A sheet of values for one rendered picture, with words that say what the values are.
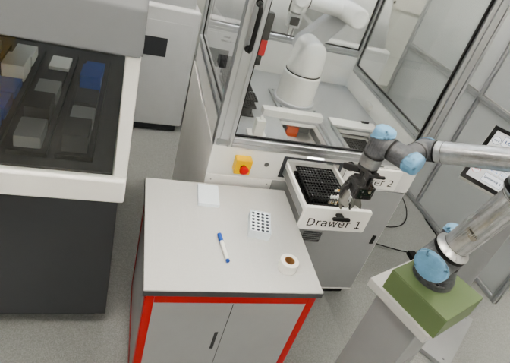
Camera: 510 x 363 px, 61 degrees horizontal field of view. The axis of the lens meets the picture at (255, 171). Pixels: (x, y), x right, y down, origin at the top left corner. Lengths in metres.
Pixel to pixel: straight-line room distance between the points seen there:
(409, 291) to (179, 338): 0.83
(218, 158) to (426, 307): 0.97
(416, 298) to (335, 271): 0.94
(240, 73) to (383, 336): 1.16
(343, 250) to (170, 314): 1.18
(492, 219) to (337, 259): 1.23
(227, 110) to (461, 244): 0.95
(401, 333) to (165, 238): 0.95
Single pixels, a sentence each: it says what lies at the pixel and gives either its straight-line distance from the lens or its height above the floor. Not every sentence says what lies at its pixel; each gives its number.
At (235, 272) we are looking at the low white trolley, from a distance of 1.55.
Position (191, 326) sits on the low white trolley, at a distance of 1.64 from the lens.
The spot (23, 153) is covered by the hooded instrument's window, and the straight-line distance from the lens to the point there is 1.58.
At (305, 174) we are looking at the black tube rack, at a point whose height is 0.90.
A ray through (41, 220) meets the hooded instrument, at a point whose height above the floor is 0.63.
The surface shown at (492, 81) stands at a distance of 3.52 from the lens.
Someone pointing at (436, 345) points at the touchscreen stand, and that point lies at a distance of 2.81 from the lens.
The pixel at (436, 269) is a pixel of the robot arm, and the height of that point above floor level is 1.04.
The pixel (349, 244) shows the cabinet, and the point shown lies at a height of 0.43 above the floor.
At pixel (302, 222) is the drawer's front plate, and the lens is 1.71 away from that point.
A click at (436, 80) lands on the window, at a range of 2.03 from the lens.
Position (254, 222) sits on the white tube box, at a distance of 1.71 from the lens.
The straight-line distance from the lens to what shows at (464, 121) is 3.61.
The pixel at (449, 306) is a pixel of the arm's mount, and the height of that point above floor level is 0.86.
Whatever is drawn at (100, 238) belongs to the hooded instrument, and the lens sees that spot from 1.87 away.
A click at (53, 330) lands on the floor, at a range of 2.28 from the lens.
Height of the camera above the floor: 1.87
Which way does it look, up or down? 33 degrees down
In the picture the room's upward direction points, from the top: 18 degrees clockwise
